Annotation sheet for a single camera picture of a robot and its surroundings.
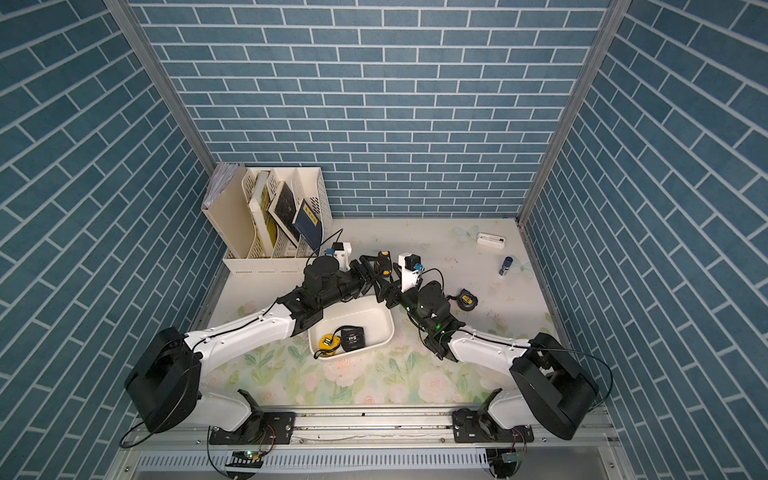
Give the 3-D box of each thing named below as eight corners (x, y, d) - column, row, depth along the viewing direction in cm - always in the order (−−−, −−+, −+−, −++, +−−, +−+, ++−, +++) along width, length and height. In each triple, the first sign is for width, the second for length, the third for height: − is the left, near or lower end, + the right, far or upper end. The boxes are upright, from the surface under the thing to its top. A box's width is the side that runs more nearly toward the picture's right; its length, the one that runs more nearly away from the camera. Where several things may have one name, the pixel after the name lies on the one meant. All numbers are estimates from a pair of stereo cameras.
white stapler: (475, 243, 116) (477, 238, 114) (476, 236, 119) (478, 231, 116) (503, 249, 114) (505, 244, 112) (503, 242, 117) (505, 237, 115)
